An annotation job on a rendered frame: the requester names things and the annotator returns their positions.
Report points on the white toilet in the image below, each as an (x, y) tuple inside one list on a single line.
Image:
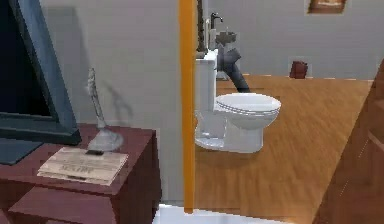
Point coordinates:
[(246, 115)]

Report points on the white soap dispenser bottle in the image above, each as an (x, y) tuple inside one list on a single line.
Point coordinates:
[(212, 31)]

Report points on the dark red wooden cabinet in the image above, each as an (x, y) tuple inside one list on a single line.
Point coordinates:
[(133, 173)]

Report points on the grey statuette on base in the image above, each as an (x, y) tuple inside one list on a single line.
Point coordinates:
[(104, 138)]

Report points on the dark red small box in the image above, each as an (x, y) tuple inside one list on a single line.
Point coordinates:
[(298, 70)]

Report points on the beige folded newspaper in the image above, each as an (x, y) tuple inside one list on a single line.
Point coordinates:
[(83, 165)]

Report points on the dark grey television set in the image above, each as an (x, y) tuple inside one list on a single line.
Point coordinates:
[(36, 100)]

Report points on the brown wooden door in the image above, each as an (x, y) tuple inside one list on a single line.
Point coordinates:
[(360, 166)]

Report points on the orange door frame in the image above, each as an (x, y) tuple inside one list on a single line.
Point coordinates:
[(188, 100)]

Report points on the brown framed wall picture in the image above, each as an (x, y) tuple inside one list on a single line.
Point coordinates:
[(326, 5)]

